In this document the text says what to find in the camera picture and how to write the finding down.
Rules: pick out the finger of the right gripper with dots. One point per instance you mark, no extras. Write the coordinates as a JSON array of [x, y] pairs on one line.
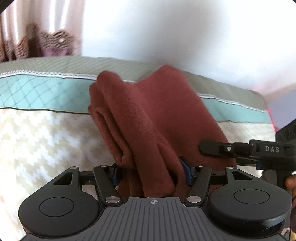
[[220, 149]]

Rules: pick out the dark red sweater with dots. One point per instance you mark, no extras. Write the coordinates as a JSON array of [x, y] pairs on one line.
[[148, 125]]

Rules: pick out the patterned bed quilt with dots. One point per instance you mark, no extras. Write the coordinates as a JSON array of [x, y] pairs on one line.
[[46, 128]]

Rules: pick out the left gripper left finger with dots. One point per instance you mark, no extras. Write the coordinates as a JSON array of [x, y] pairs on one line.
[[108, 194]]

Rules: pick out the pink lace curtain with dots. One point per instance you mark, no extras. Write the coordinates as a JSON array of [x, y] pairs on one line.
[[41, 29]]

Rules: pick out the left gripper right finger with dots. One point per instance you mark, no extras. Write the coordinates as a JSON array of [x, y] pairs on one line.
[[198, 179]]

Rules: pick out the person's right hand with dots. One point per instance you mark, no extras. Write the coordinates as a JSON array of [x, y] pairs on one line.
[[291, 185]]

